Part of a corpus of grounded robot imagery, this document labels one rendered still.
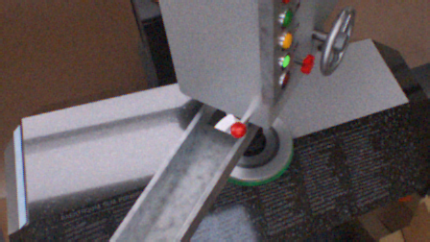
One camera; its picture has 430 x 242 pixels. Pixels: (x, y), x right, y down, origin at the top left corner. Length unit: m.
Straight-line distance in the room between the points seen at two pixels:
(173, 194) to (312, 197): 0.49
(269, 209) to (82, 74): 1.60
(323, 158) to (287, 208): 0.17
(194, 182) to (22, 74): 1.93
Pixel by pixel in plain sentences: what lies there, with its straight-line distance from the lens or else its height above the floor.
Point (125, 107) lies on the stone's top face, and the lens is 1.59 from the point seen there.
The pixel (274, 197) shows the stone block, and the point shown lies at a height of 0.73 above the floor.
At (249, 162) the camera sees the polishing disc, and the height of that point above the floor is 0.88.
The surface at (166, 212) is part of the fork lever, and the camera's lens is 1.14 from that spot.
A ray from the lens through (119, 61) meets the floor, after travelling 2.85.
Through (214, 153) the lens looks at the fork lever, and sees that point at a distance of 1.19.
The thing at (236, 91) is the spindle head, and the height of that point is 1.22.
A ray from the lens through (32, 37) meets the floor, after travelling 3.14.
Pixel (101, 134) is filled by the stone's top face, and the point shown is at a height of 0.83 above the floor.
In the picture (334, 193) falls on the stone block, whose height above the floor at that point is 0.70.
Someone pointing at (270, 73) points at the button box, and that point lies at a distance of 0.95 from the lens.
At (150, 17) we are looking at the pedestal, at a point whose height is 0.74.
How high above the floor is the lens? 2.06
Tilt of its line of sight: 55 degrees down
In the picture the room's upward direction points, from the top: 9 degrees counter-clockwise
